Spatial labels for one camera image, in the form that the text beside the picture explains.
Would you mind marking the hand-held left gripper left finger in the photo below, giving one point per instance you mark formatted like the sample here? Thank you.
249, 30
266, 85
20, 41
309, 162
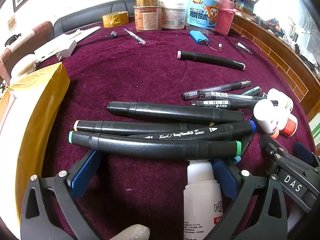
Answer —
82, 171

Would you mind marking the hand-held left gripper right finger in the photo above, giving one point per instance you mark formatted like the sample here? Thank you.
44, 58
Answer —
225, 177

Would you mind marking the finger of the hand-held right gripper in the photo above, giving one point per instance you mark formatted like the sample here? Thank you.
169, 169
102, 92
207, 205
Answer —
304, 153
271, 147

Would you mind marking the black marker light blue caps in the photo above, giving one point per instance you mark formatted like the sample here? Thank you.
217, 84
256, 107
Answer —
236, 159

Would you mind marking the white bottle orange cap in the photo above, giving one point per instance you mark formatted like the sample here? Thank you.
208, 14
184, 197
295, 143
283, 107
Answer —
265, 115

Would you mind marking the black marker yellow caps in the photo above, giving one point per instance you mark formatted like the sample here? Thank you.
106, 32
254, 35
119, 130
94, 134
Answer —
125, 127

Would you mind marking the black labelled gel pen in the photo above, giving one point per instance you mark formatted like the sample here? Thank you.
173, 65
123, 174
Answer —
215, 103
215, 95

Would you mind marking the black marker green caps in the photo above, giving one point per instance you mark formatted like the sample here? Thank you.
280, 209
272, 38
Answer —
150, 146

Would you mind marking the black marker grey caps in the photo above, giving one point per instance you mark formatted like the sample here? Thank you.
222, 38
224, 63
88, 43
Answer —
175, 111

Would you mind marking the yellow taped cardboard tray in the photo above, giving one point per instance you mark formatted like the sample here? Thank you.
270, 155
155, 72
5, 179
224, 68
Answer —
37, 92

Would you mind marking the white bottle red label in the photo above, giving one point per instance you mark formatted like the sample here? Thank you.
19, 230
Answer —
287, 125

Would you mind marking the white bottle green label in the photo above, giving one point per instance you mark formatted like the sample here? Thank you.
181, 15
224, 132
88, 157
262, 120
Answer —
280, 97

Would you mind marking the dark green pen yellow end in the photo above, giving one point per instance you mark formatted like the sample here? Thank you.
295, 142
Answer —
251, 90

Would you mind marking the clear black gel pen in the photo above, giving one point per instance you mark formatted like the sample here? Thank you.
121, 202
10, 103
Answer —
220, 88

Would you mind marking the wooden cabinet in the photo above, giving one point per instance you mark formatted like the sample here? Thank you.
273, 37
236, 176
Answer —
275, 52

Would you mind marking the metal nail clipper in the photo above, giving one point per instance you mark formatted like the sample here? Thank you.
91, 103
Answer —
243, 48

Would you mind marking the black marker pink caps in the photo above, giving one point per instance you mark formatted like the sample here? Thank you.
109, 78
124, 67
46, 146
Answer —
212, 59

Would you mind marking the maroon velvet tablecloth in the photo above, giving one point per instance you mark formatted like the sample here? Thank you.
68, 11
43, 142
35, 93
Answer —
140, 75

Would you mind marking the pile of small household clutter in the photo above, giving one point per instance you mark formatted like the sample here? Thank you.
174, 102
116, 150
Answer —
287, 35

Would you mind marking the white plug adapter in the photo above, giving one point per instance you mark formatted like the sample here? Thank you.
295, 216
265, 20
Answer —
59, 55

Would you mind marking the white plastic wrapped roll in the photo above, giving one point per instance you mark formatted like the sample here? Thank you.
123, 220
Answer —
23, 65

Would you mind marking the white paper sheets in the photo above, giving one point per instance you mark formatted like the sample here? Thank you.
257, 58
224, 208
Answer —
62, 42

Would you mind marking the blue battery pack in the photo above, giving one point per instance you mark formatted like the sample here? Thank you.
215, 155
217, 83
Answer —
200, 38

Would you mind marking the glass jar pink knit sleeve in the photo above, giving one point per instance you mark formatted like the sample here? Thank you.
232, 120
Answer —
225, 17

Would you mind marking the small blue cap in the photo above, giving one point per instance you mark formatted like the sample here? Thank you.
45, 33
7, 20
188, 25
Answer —
113, 34

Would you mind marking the clear test pen screwdriver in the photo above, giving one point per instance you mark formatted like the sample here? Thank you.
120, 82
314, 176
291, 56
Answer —
135, 36

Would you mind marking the brown chair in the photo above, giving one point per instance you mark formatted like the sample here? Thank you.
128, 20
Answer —
30, 33

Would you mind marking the clear jar blue label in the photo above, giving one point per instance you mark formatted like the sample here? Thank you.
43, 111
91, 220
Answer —
202, 10

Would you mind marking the yellow tape roll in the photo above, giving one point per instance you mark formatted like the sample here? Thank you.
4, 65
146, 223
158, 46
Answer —
115, 20

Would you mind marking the black leather sofa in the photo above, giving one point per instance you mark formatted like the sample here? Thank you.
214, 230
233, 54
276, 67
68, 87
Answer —
87, 13

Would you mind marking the white plastic jar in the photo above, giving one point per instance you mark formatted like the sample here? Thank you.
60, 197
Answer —
173, 13

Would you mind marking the brown plastic jar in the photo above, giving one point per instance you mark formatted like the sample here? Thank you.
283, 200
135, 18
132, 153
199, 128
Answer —
147, 18

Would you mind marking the gold tape roll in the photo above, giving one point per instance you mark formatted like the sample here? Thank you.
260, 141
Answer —
146, 2

